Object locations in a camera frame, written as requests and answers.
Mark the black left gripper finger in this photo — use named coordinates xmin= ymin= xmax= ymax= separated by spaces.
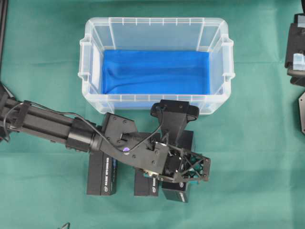
xmin=189 ymin=180 xmax=199 ymax=185

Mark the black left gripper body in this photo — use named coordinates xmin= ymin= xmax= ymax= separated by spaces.
xmin=143 ymin=143 xmax=211 ymax=183

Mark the black RealSense box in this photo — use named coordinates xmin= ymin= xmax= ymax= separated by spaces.
xmin=87 ymin=152 xmax=117 ymax=196
xmin=134 ymin=168 xmax=159 ymax=197
xmin=162 ymin=130 xmax=195 ymax=203

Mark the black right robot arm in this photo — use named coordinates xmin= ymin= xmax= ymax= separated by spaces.
xmin=285 ymin=13 xmax=305 ymax=87

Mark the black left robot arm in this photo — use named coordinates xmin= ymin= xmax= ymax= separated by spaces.
xmin=0 ymin=86 xmax=211 ymax=183

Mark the clear plastic storage case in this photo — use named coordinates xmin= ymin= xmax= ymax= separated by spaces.
xmin=78 ymin=17 xmax=235 ymax=115

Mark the blue cloth liner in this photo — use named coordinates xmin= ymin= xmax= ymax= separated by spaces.
xmin=100 ymin=50 xmax=211 ymax=95

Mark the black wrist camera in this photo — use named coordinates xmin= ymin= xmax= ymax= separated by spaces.
xmin=150 ymin=100 xmax=199 ymax=146

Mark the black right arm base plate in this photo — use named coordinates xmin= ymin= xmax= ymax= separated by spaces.
xmin=298 ymin=92 xmax=305 ymax=134

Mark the black aluminium frame rail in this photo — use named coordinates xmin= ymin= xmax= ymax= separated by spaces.
xmin=0 ymin=0 xmax=9 ymax=65

